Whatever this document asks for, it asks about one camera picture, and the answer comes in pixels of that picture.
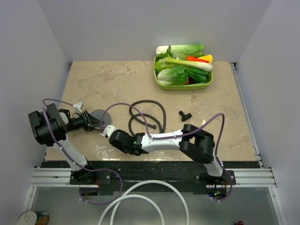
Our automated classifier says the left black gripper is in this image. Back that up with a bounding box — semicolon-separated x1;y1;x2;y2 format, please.
67;110;104;132

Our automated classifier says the grey shower head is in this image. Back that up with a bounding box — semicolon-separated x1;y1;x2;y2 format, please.
101;110;111;128

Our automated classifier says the black shower hose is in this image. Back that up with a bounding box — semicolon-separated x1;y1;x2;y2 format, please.
128;100;167;136

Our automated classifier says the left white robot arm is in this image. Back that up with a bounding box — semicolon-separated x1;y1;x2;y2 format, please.
28;104;101;184

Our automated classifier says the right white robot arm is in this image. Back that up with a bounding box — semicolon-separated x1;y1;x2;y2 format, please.
105;124;225;184

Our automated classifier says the black T-shaped fitting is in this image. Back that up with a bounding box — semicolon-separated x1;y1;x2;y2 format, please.
179;111;192;121

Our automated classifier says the napa cabbage in front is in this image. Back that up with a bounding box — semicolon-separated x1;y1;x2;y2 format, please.
157;65;188;85

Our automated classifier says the napa cabbage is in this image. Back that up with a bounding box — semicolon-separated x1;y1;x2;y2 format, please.
156;45;204;60
157;65;188;85

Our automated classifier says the green vegetable tray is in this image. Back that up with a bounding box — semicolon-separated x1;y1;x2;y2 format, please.
154;57;213;91

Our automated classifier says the dark green leafy vegetable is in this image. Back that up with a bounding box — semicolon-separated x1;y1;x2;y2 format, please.
186;67;210;83

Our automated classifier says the orange carrot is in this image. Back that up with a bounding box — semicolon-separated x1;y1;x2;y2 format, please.
187;56;210;63

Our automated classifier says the napa cabbage at back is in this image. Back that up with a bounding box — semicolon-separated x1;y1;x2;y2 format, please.
156;45;204;60

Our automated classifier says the green celery stalk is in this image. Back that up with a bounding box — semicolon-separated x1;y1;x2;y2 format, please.
165;57;213;72

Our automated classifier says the tin can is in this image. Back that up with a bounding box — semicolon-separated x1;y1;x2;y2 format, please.
17;210;49;225

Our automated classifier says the yellow pepper piece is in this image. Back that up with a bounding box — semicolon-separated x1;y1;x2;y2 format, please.
199;54;213;64

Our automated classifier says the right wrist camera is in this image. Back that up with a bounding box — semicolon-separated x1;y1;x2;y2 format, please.
100;125;117;138

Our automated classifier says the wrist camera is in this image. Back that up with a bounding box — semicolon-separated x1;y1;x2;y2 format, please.
73;101;84;114
100;125;117;138

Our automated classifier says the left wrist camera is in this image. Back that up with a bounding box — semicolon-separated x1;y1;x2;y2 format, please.
73;101;84;114

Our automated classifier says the black mounting base plate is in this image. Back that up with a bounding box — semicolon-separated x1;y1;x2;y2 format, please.
39;160;261;196

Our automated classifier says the white hose loop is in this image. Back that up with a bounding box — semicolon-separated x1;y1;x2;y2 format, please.
97;180;190;225

